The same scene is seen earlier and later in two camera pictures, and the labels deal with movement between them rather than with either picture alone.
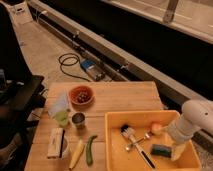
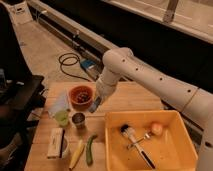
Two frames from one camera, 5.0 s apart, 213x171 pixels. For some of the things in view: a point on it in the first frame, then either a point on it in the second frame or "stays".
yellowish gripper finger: [177, 151] → [99, 102]
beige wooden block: [55, 143] stays
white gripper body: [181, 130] → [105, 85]
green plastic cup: [62, 118] stays
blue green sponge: [161, 150] → [94, 105]
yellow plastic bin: [128, 142] stays
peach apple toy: [156, 127] stays
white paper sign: [21, 13] stays
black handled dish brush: [130, 132] stays
